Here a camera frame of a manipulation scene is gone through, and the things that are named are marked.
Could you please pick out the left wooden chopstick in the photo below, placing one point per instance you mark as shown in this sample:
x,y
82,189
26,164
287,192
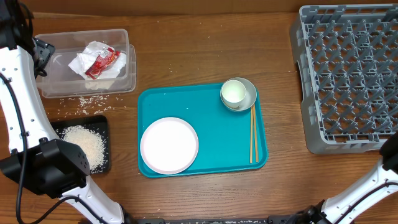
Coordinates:
x,y
251,135

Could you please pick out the grey-green bowl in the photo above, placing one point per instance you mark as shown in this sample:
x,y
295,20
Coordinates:
x,y
251,95

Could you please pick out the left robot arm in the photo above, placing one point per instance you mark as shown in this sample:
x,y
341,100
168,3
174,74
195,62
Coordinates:
x,y
39,161

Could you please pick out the black rectangular tray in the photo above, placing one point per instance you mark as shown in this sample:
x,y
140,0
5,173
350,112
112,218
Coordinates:
x,y
97,123

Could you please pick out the teal plastic serving tray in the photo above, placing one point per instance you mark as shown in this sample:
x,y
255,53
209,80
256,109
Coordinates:
x,y
225,144

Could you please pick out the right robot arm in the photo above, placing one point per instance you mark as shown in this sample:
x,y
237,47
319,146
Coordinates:
x,y
379,183

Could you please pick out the pile of white rice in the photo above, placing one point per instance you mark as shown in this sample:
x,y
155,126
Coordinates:
x,y
90,142

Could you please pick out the red sauce packet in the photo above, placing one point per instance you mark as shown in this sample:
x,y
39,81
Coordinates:
x,y
106,57

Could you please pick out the white cup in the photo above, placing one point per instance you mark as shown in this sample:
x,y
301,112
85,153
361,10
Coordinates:
x,y
232,93

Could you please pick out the clear plastic waste bin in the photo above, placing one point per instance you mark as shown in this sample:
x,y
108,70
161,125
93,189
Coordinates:
x,y
63,81

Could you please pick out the grey dishwasher rack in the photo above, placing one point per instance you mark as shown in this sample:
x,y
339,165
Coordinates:
x,y
347,61

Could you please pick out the white napkin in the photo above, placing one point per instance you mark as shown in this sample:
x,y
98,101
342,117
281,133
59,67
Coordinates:
x,y
83,61

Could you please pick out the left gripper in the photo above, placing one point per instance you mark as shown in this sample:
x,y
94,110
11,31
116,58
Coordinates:
x,y
45,51

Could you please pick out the wooden chopstick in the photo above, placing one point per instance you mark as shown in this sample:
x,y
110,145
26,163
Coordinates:
x,y
255,132
251,135

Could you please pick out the right wooden chopstick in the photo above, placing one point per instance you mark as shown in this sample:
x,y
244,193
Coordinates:
x,y
255,132

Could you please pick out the large white plate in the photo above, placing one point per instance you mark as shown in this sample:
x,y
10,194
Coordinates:
x,y
169,146

